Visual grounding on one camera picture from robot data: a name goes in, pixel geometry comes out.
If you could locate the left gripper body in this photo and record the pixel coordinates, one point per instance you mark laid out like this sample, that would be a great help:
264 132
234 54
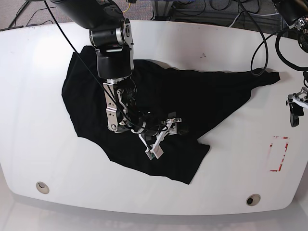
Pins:
300 98

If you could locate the left table cable grommet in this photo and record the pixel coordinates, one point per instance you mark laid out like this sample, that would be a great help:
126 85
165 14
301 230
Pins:
42 188

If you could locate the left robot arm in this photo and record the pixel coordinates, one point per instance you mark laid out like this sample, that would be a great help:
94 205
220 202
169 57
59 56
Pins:
295 14

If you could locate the table cable grommet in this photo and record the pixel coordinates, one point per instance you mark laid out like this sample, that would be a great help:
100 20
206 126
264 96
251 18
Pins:
42 188
253 200

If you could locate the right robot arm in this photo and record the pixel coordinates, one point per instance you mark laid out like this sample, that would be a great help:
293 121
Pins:
111 37

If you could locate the black t-shirt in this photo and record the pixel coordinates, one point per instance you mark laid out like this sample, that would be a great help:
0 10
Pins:
201 99

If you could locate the right table cable grommet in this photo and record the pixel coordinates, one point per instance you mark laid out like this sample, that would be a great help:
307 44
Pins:
253 200

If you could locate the red tape rectangle marking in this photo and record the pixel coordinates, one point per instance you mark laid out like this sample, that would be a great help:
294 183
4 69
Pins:
277 151

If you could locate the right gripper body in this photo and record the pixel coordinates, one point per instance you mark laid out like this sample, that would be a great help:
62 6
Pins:
151 137

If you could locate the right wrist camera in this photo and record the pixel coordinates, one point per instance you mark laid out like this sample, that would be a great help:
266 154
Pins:
155 152

